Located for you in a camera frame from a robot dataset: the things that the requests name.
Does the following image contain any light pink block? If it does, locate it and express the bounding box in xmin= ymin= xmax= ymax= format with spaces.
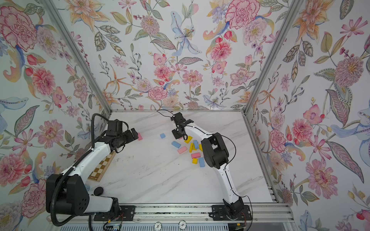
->
xmin=177 ymin=146 xmax=188 ymax=155

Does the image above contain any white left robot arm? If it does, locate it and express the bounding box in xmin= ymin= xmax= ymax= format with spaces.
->
xmin=46 ymin=119 xmax=138 ymax=227

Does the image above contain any yellow rectangular block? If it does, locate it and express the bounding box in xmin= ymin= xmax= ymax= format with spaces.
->
xmin=184 ymin=136 xmax=193 ymax=143

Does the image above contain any light blue long block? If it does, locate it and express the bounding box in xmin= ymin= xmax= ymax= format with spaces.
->
xmin=172 ymin=141 xmax=181 ymax=149

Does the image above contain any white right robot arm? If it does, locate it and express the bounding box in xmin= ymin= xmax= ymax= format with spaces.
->
xmin=170 ymin=113 xmax=250 ymax=220

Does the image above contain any aluminium frame post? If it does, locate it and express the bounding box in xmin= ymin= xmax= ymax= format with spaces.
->
xmin=40 ymin=0 xmax=112 ymax=115
xmin=243 ymin=0 xmax=303 ymax=115

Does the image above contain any black round puck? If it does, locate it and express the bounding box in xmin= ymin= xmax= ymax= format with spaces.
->
xmin=93 ymin=187 xmax=104 ymax=196

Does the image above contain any blue block on yellow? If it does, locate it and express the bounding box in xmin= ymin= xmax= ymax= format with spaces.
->
xmin=193 ymin=140 xmax=199 ymax=150

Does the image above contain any aluminium frame post left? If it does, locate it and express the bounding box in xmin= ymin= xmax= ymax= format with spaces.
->
xmin=40 ymin=0 xmax=112 ymax=115

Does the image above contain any blue lower block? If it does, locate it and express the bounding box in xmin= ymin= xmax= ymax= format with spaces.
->
xmin=198 ymin=157 xmax=205 ymax=167

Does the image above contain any wooden chessboard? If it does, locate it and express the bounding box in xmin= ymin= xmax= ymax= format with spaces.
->
xmin=88 ymin=151 xmax=116 ymax=182

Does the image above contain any aluminium frame post right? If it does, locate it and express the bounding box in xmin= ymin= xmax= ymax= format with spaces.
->
xmin=243 ymin=0 xmax=303 ymax=115

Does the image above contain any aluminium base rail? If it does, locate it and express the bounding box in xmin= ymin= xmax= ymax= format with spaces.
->
xmin=47 ymin=203 xmax=294 ymax=224

